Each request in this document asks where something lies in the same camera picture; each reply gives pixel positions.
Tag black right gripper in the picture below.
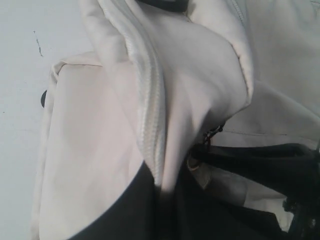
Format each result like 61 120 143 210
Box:
191 143 320 240

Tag beige duffel bag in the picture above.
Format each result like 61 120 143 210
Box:
31 0 320 240

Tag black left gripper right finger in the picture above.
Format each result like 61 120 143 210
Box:
174 174 288 240

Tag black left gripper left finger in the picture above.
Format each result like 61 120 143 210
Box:
72 162 173 240

